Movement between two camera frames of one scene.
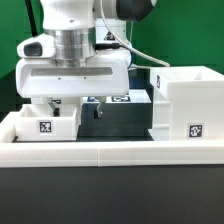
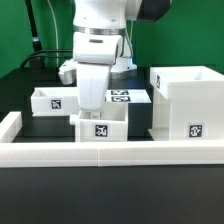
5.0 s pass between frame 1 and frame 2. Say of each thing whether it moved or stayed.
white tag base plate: stayed
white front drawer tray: moved
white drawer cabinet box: stayed
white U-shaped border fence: stayed
